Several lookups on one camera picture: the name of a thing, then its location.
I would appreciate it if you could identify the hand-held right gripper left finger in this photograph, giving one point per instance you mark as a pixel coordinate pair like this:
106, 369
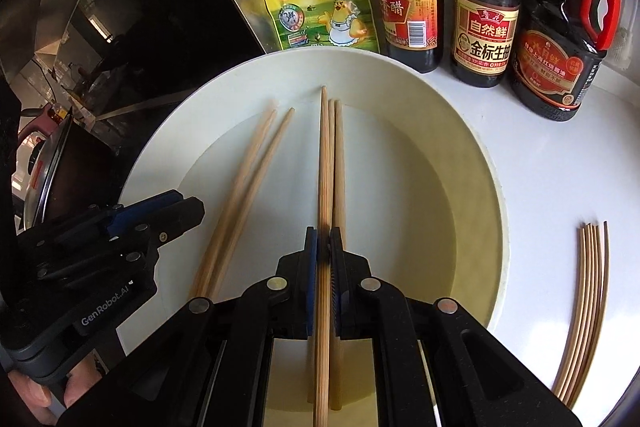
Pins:
313, 252

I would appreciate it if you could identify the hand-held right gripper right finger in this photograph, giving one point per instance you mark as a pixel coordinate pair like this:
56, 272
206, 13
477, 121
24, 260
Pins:
338, 267

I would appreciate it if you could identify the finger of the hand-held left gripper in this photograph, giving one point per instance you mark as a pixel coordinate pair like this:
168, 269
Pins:
180, 219
142, 212

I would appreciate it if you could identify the tapered wooden chopstick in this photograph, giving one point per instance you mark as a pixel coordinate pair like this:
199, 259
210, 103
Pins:
246, 177
339, 157
330, 132
324, 157

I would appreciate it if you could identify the white bowl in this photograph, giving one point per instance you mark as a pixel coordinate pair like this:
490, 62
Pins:
400, 187

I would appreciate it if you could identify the bunch of wooden chopsticks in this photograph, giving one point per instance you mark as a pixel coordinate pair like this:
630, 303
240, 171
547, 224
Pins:
595, 257

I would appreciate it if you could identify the person's left hand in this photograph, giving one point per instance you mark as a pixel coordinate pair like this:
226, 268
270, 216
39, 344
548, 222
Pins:
35, 399

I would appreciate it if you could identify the metal pan lid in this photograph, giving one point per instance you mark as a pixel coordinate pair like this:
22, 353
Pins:
45, 177

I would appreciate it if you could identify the black glass range hood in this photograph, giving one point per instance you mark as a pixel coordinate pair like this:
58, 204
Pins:
150, 32

